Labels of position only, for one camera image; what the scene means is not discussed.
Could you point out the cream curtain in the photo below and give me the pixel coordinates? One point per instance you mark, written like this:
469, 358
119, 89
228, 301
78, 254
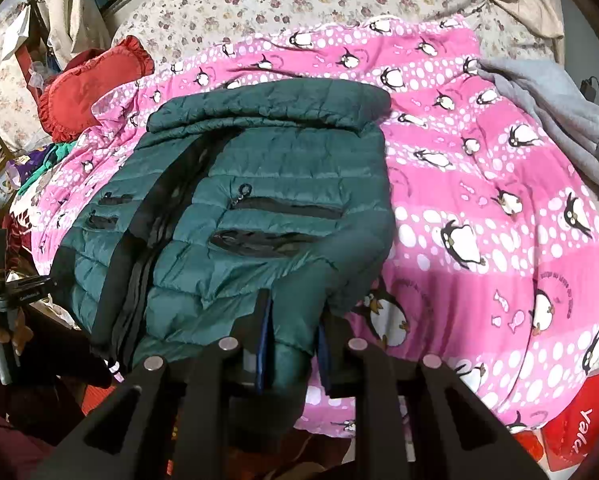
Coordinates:
69, 5

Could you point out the floral pillow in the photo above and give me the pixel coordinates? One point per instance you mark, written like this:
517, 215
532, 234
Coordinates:
6, 95

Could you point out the green puffer jacket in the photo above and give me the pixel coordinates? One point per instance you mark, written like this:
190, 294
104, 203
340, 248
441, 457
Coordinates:
289, 175

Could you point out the floral bed sheet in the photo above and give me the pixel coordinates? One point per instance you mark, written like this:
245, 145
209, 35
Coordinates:
289, 0

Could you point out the grey cloth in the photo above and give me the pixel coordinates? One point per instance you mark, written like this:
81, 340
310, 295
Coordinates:
554, 100

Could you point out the pink penguin print blanket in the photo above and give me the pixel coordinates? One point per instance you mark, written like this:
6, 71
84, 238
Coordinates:
479, 185

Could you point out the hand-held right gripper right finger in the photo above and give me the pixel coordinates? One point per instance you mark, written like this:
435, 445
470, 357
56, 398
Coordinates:
323, 355

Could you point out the black wall charger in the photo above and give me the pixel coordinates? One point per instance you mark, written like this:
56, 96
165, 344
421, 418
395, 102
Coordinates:
589, 89

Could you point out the green cloth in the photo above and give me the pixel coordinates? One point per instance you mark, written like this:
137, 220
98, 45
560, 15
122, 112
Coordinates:
46, 165

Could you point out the red bag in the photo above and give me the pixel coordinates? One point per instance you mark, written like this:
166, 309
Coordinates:
584, 425

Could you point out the red ruffled pillow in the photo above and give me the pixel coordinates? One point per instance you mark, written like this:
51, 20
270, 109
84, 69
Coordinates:
89, 95

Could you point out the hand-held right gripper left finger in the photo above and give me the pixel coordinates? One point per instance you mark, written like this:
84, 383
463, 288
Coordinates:
263, 350

